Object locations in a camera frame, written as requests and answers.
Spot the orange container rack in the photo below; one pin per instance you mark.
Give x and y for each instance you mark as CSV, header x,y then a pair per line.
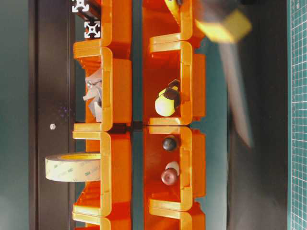
x,y
144,45

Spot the silver metal corner brackets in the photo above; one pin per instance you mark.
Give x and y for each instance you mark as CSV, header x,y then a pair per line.
x,y
94,92

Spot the roll of double-sided tape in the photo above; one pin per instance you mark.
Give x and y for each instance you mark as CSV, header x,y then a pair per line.
x,y
73,167

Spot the black aluminium extrusion bar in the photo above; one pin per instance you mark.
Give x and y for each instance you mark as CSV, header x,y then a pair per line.
x,y
92,29

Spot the black table mat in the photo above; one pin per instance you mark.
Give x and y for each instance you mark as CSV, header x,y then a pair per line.
x,y
257,176

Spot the green cutting mat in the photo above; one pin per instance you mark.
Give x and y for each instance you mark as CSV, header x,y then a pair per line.
x,y
297,33

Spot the dark black handle screwdriver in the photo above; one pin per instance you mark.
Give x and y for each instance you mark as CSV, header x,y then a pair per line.
x,y
170,143

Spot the red white handle screwdriver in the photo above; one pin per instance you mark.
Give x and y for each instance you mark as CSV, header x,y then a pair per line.
x,y
174,165

